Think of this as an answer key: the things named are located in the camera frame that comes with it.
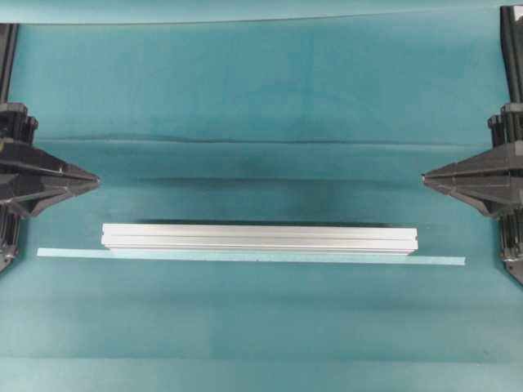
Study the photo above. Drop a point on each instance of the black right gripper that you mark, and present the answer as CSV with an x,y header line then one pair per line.
x,y
493,198

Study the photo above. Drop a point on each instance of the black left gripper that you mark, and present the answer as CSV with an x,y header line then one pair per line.
x,y
21,195

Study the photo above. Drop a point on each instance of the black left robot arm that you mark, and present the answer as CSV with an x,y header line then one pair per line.
x,y
8,48

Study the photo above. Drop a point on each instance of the light blue tape strip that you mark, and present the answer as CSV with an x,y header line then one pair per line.
x,y
288,257

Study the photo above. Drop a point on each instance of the silver aluminium extrusion rail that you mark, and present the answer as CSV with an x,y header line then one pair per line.
x,y
115,238

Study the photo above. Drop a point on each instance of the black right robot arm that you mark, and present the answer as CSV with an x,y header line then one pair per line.
x,y
511,44

